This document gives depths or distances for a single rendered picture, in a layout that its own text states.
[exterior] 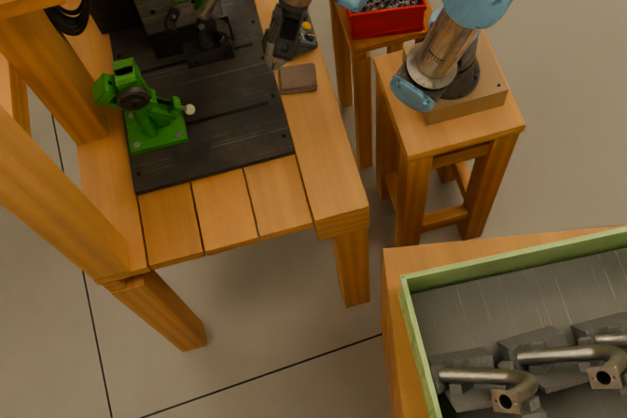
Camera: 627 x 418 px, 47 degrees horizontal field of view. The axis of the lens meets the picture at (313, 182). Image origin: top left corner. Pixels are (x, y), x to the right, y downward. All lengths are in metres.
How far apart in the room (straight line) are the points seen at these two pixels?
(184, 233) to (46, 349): 1.14
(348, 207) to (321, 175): 0.11
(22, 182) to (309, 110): 0.81
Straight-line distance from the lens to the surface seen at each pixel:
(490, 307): 1.76
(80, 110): 1.88
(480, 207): 2.43
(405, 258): 1.84
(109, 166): 1.96
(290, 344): 2.60
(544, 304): 1.78
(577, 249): 1.79
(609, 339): 1.67
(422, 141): 1.90
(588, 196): 2.86
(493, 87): 1.91
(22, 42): 1.66
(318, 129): 1.86
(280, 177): 1.83
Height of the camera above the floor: 2.53
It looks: 65 degrees down
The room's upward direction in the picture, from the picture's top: 11 degrees counter-clockwise
